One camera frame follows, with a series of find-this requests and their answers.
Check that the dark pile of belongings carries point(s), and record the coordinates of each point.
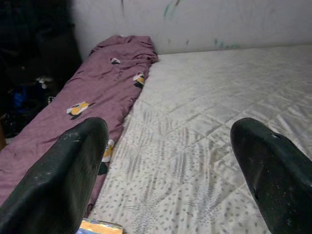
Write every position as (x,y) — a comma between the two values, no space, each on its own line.
(36,48)

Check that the purple blanket with bird print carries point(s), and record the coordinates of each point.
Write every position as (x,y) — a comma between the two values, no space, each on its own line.
(97,90)

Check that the colourful picture book yellow border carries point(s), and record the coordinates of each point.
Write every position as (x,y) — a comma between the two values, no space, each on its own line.
(102,226)

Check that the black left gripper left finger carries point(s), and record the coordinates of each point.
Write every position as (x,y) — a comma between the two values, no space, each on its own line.
(53,185)

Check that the blue plastic item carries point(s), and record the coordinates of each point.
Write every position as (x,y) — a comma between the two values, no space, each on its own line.
(20,97)

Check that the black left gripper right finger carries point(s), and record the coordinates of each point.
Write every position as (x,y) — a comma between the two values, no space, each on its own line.
(278,180)

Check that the white quilted mattress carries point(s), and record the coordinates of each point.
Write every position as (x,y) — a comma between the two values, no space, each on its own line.
(207,109)

